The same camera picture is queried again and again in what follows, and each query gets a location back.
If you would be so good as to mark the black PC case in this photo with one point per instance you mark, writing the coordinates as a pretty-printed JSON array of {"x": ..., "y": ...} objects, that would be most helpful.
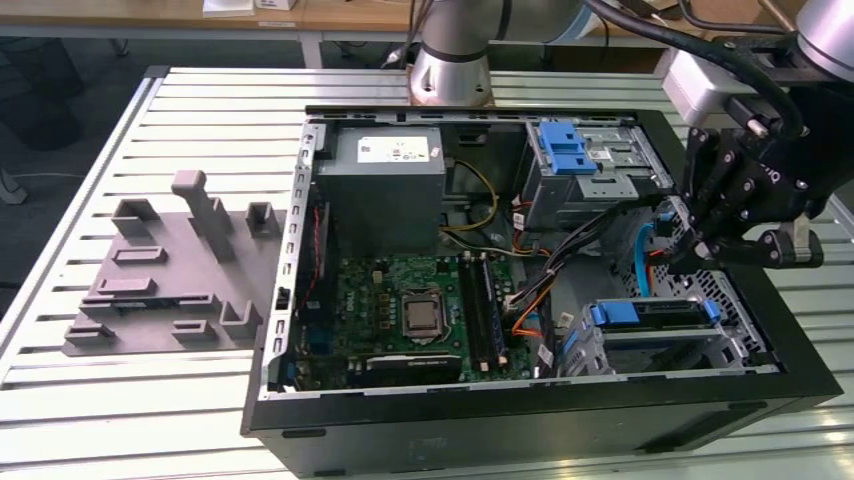
[{"x": 467, "y": 425}]

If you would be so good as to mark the white paper stack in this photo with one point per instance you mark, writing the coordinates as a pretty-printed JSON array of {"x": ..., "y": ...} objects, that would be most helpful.
[{"x": 227, "y": 7}]

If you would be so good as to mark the green motherboard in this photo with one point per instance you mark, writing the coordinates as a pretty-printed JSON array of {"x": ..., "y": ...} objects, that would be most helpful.
[{"x": 374, "y": 280}]

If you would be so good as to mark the blue drive latch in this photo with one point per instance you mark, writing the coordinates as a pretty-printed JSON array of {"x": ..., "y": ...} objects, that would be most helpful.
[{"x": 563, "y": 150}]

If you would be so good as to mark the grey parts rack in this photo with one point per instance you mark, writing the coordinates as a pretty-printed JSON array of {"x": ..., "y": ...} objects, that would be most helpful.
[{"x": 180, "y": 280}]

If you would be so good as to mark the black bin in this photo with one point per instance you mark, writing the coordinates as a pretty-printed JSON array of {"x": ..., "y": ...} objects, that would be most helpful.
[{"x": 40, "y": 100}]

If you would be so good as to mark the metal disk bay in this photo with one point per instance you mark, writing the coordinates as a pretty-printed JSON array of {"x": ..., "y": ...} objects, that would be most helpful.
[{"x": 734, "y": 345}]

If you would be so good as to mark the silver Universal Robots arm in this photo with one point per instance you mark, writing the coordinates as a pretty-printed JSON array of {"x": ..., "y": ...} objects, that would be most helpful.
[{"x": 454, "y": 50}]

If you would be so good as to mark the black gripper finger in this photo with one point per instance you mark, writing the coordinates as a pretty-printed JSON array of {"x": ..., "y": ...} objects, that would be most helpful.
[
  {"x": 710, "y": 180},
  {"x": 754, "y": 250}
]

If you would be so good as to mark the grey stand foot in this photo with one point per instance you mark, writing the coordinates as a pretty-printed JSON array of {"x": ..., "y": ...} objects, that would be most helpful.
[{"x": 12, "y": 190}]

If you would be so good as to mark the black graphics card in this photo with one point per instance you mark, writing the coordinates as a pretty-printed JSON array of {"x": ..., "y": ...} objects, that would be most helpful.
[{"x": 407, "y": 367}]

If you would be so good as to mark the wooden cabinet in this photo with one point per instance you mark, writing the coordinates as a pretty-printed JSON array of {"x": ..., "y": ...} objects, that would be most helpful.
[{"x": 730, "y": 15}]

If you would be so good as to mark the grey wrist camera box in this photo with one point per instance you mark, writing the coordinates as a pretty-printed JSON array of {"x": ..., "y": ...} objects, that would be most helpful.
[{"x": 703, "y": 87}]

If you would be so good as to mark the silver CPU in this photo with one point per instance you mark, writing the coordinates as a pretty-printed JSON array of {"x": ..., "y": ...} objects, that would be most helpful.
[{"x": 422, "y": 314}]

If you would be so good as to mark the wooden desk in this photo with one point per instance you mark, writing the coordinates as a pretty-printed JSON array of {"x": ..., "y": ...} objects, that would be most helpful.
[{"x": 200, "y": 22}]

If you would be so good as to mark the small white box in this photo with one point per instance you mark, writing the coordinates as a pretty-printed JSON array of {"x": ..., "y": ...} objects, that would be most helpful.
[{"x": 276, "y": 4}]

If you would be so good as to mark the metal optical drive cage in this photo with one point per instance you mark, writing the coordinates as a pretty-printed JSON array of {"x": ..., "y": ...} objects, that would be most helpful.
[{"x": 601, "y": 190}]

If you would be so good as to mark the hard disk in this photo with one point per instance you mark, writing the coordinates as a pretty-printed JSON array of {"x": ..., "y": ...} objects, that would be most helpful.
[{"x": 617, "y": 312}]

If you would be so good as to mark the grey power supply unit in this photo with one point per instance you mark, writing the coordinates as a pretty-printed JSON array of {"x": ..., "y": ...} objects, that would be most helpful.
[{"x": 380, "y": 210}]

